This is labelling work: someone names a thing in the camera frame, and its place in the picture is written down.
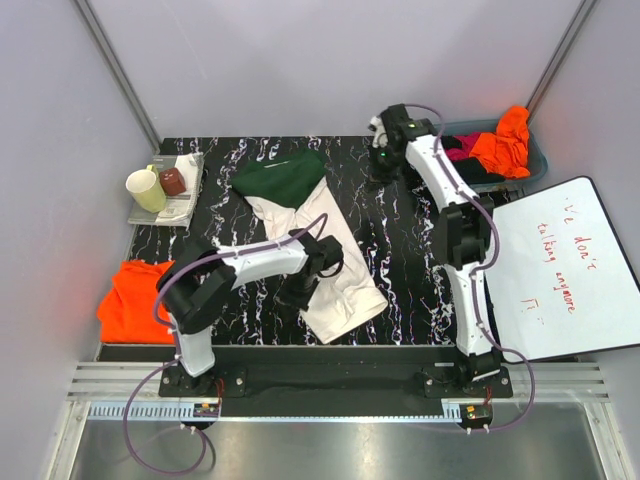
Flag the black garment in basket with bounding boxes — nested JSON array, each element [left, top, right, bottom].
[[449, 156, 505, 185]]

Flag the whiteboard with red writing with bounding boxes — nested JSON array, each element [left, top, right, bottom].
[[486, 176, 639, 362]]

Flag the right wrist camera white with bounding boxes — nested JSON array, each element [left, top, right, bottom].
[[368, 116, 388, 148]]

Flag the white green Charlie Brown t-shirt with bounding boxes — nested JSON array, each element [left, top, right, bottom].
[[229, 149, 389, 345]]

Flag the pale yellow mug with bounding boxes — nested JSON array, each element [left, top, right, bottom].
[[125, 164, 167, 213]]

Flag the magenta garment in basket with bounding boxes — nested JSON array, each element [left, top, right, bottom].
[[441, 132, 481, 162]]

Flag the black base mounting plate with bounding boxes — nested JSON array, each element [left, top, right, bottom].
[[159, 346, 513, 399]]

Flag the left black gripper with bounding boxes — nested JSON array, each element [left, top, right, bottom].
[[276, 273, 320, 321]]

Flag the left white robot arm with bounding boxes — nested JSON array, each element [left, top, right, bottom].
[[153, 229, 344, 396]]

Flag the folded orange t-shirt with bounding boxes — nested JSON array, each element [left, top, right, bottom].
[[96, 260, 174, 345]]

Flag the teal laundry basket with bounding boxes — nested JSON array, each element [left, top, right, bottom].
[[444, 119, 548, 193]]

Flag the orange t-shirt in basket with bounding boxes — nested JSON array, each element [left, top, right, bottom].
[[470, 106, 530, 180]]

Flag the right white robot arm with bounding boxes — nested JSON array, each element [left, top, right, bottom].
[[369, 104, 501, 397]]

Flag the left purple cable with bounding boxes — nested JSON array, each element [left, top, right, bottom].
[[121, 213, 330, 474]]

